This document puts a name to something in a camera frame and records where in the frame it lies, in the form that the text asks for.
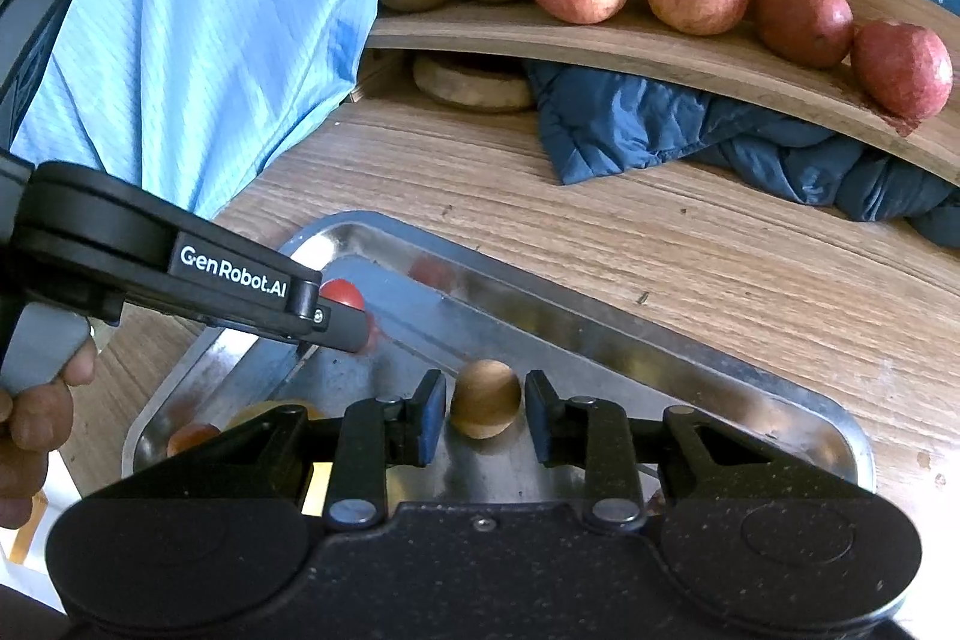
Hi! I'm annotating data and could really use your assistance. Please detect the metal tray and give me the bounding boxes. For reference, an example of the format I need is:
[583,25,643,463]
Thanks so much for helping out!
[121,210,878,513]

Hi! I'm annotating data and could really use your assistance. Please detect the dark blue jacket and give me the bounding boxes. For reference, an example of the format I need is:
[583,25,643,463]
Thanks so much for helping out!
[525,59,960,247]

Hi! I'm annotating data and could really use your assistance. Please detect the light blue coat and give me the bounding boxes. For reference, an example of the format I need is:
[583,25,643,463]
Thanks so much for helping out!
[0,0,380,221]

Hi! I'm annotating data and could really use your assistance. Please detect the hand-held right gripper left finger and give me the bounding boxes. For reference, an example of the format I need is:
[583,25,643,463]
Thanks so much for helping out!
[217,370,449,531]

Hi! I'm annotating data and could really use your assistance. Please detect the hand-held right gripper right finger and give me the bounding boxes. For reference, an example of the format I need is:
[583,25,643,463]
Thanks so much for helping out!
[525,370,773,532]

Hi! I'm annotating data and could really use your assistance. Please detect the red tomato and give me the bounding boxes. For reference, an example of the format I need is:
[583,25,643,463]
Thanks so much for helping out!
[319,278,366,313]

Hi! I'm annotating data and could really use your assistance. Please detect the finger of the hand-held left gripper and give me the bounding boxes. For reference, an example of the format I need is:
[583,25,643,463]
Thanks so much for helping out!
[300,299,372,354]

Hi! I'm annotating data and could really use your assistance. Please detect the orange cherry tomato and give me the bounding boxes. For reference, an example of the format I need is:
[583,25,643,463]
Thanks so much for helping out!
[166,422,224,459]

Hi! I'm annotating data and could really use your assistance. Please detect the small brown round fruit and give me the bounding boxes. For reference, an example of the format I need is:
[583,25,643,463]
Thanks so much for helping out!
[448,359,522,440]

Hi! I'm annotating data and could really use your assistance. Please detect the person's left hand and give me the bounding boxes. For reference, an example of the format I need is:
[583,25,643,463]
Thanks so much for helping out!
[0,336,98,530]

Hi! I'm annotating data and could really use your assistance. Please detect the wooden shelf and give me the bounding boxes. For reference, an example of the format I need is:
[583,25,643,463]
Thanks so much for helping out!
[364,0,960,187]

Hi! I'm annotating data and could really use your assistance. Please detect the dark red apple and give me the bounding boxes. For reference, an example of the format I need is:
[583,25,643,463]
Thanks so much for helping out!
[754,0,854,69]

